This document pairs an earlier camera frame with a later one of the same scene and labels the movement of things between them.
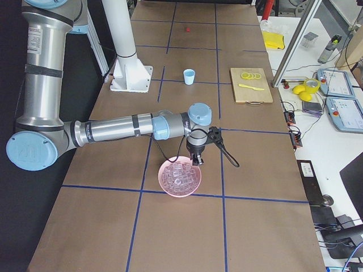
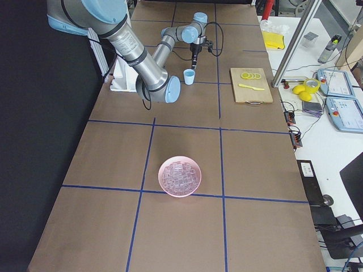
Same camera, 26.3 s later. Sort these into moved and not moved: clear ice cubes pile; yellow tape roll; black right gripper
Moved: black right gripper
Not moved: yellow tape roll; clear ice cubes pile
